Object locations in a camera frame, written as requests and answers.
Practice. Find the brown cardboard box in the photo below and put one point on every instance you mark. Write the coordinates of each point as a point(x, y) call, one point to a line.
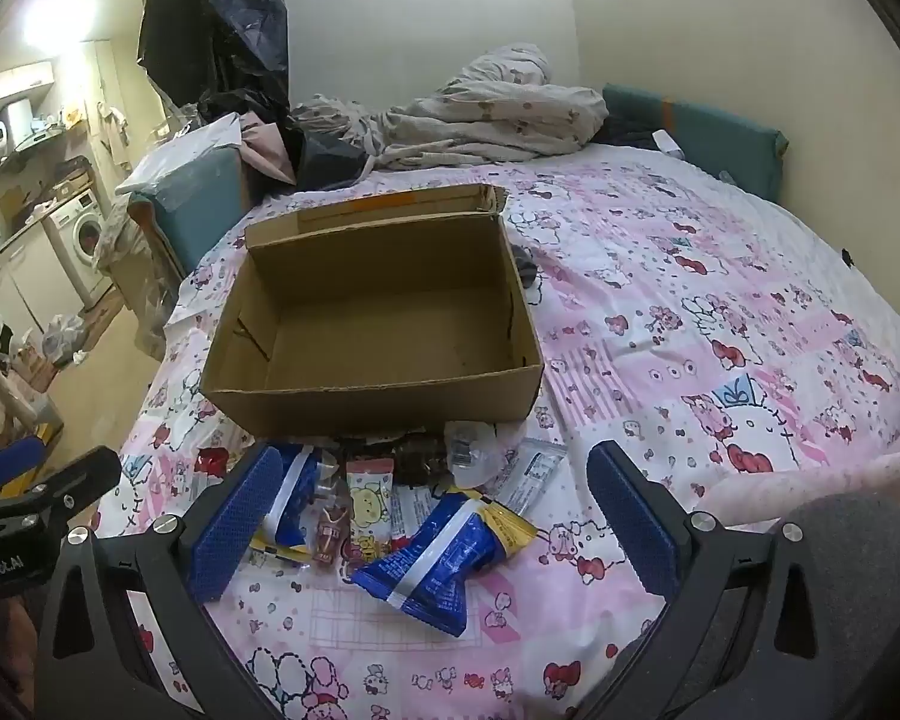
point(382, 330)

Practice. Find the beige kitchen cabinet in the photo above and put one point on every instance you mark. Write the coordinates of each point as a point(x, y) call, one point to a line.
point(22, 277)

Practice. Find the pink printed bed sheet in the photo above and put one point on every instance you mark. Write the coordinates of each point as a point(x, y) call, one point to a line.
point(682, 315)

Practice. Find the narrow white snack packet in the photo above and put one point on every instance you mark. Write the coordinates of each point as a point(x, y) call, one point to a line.
point(412, 514)

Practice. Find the dark grey sock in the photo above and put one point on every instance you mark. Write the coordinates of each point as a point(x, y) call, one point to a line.
point(527, 264)

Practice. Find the white and red snack packet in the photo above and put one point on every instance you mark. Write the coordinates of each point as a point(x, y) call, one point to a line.
point(532, 472)

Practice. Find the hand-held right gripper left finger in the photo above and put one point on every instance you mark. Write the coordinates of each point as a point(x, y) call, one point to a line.
point(232, 529)

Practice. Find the pink fleece cloth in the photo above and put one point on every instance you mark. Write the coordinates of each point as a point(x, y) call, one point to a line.
point(810, 484)

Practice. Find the small brown wrapped candy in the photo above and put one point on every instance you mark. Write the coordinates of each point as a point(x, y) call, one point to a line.
point(330, 536)

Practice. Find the crumpled beige printed quilt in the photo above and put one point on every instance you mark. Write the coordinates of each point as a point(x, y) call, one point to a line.
point(495, 112)

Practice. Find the dark brown wrapped snack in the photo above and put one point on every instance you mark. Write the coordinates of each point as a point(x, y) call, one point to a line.
point(420, 461)

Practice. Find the clear plastic snack packet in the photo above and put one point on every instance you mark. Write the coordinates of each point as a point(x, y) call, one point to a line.
point(472, 454)

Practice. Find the person's grey clothing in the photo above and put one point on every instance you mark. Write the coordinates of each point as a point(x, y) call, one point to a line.
point(870, 600)

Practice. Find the hanging black plastic bag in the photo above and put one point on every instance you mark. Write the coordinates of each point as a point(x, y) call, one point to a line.
point(225, 22)

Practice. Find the knotted plastic bag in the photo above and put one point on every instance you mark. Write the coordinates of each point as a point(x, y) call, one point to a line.
point(64, 337)

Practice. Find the blue and white snack packet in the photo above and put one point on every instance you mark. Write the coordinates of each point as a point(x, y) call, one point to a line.
point(300, 487)

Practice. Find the blue and yellow snack packet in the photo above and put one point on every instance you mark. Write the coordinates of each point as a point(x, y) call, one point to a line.
point(427, 570)

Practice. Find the teal headboard cushion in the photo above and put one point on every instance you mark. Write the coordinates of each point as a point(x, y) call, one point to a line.
point(720, 139)

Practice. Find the pink yellow cartoon snack packet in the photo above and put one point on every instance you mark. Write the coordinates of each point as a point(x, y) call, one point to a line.
point(371, 510)

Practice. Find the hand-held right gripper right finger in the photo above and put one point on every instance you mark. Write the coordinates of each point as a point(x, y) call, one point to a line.
point(634, 529)

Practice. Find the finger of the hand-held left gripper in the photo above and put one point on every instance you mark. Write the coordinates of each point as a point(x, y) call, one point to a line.
point(75, 484)
point(7, 465)

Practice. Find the white washing machine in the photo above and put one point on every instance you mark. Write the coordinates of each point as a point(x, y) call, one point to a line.
point(82, 240)

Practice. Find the teal storage bin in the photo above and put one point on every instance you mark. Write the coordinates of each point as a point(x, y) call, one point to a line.
point(195, 202)

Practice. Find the black cloth heap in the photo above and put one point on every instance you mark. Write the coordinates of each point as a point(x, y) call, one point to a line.
point(322, 154)

